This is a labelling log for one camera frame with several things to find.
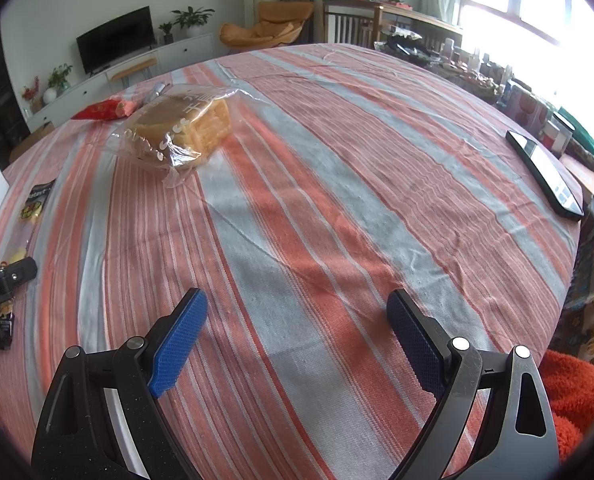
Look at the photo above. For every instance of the leafy plant in white vase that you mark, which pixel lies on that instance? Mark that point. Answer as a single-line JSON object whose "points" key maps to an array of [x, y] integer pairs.
{"points": [[59, 77]]}

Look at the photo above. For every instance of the orange fleece cloth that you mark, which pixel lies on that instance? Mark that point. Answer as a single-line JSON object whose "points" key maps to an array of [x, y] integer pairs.
{"points": [[577, 395]]}

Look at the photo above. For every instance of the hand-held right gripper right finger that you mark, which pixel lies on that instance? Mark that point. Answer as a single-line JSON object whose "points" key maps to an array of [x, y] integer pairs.
{"points": [[414, 345]]}

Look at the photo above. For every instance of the small wooden stool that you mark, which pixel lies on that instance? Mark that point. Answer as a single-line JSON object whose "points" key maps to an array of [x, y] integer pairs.
{"points": [[132, 67]]}

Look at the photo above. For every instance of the bread loaf in clear bag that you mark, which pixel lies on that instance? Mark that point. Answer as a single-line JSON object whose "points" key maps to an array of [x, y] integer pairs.
{"points": [[177, 120]]}

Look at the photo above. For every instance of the small dark potted plant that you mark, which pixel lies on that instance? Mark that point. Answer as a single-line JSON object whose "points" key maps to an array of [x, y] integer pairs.
{"points": [[166, 32]]}

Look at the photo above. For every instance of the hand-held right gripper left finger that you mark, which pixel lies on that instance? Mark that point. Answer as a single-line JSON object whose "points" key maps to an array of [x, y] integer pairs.
{"points": [[179, 345]]}

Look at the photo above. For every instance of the black flat television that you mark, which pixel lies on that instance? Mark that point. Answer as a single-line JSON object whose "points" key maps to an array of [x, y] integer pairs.
{"points": [[117, 40]]}

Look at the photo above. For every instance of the wooden slatted side table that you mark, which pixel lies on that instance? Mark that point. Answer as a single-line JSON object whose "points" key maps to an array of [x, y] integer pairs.
{"points": [[357, 25]]}

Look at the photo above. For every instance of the clutter of household things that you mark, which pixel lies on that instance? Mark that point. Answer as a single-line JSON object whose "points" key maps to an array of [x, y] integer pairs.
{"points": [[527, 110]]}

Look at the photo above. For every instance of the red snack packet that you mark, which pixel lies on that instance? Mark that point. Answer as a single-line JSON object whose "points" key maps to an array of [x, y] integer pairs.
{"points": [[102, 110]]}

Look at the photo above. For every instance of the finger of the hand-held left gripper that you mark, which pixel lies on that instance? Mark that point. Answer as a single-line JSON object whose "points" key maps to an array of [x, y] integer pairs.
{"points": [[24, 267]]}

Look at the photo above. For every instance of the clear bag of yellow chips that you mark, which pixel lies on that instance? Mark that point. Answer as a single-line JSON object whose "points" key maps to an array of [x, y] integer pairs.
{"points": [[32, 205]]}

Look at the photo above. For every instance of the white television cabinet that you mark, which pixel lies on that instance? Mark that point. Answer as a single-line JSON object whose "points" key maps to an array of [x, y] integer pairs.
{"points": [[187, 52]]}

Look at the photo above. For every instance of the large green potted plant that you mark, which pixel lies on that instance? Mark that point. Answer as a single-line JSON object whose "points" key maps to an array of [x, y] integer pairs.
{"points": [[193, 17]]}

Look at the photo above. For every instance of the black smartphone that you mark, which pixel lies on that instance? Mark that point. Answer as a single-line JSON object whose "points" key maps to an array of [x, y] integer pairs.
{"points": [[542, 170]]}

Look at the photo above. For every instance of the orange lounge chair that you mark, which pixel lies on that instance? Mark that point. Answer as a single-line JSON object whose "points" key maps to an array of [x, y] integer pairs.
{"points": [[277, 22]]}

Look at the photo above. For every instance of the striped tablecloth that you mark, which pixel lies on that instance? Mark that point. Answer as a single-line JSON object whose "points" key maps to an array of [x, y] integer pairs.
{"points": [[327, 210]]}

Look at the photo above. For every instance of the red flower bouquet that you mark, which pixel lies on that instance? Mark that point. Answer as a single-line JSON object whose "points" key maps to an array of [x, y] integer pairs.
{"points": [[31, 92]]}

